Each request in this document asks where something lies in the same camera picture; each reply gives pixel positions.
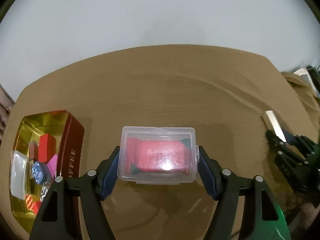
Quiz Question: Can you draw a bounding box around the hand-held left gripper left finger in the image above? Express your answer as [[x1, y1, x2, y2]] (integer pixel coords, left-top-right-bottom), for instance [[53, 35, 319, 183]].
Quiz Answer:
[[29, 145, 121, 240]]

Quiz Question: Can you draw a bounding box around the silver metal bar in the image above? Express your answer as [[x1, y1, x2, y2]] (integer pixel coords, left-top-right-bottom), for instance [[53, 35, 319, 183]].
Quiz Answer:
[[262, 110, 287, 142]]

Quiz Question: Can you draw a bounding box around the red and gold tin box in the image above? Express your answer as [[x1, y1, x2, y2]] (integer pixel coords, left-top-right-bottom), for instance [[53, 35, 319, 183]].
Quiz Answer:
[[9, 109, 85, 240]]

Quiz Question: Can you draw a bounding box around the beige patterned curtain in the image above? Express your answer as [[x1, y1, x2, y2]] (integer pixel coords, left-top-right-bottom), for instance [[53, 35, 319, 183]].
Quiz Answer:
[[0, 85, 15, 130]]

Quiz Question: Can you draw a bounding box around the clear box with blue label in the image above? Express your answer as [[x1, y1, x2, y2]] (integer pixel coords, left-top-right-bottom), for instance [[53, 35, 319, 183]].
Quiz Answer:
[[11, 150, 33, 198]]

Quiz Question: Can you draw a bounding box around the clear box with red contents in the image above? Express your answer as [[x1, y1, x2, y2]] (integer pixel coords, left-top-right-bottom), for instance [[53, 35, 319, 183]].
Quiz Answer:
[[117, 126, 200, 185]]

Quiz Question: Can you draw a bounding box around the grey fabric item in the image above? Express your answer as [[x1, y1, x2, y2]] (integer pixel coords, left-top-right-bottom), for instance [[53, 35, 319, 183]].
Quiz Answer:
[[306, 65, 320, 98]]

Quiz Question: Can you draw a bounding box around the blue patterned case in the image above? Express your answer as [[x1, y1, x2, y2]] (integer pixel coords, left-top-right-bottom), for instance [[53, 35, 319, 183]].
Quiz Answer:
[[31, 161, 50, 183]]

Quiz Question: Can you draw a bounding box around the tan fabric cover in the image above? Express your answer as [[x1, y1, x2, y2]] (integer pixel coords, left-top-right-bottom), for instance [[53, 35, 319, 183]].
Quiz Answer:
[[281, 66, 320, 110]]

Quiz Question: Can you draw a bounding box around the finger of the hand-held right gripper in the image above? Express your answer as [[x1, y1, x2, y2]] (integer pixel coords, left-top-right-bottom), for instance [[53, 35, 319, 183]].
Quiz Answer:
[[266, 129, 305, 166], [282, 128, 320, 161]]

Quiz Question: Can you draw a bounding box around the white cloth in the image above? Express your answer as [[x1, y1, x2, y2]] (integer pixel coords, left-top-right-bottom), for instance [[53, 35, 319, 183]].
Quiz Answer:
[[292, 67, 310, 77]]

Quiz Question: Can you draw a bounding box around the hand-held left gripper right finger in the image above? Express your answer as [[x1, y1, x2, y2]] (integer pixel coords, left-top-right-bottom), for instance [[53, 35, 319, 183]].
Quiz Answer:
[[197, 145, 292, 240]]

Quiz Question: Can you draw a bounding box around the pink block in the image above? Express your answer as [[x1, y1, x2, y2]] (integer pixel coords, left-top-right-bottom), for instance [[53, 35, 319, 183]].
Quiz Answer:
[[46, 153, 59, 178]]

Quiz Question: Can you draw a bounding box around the gold and pink lipstick tube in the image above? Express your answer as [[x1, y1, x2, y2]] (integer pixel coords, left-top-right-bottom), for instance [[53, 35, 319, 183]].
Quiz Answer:
[[28, 140, 40, 160]]

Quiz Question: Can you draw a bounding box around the yellow block with striped top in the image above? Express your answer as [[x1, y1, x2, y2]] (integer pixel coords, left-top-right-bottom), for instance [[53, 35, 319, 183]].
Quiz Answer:
[[25, 193, 35, 214]]

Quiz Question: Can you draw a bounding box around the red block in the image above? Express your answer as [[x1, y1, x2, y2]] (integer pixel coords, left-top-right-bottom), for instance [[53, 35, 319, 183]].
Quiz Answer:
[[37, 133, 57, 162]]

